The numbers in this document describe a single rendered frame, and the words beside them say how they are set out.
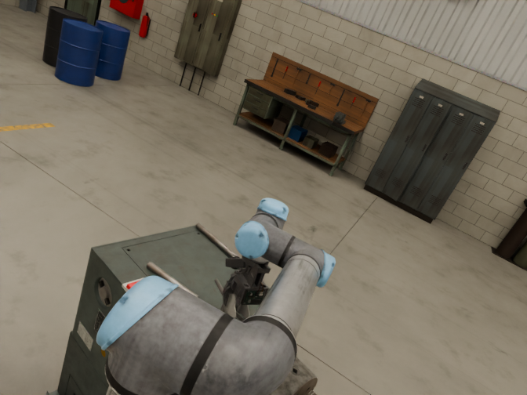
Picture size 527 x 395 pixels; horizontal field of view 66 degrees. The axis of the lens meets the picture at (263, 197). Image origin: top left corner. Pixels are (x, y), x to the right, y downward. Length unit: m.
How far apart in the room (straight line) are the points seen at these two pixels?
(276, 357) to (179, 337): 0.13
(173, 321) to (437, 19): 7.26
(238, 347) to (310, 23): 7.63
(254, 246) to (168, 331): 0.38
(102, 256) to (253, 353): 0.92
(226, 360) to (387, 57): 7.21
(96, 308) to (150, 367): 0.93
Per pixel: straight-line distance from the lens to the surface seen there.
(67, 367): 1.79
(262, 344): 0.55
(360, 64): 7.66
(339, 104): 7.68
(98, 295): 1.46
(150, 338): 0.54
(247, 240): 0.87
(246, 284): 1.04
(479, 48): 7.53
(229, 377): 0.53
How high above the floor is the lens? 2.10
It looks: 24 degrees down
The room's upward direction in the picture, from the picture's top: 22 degrees clockwise
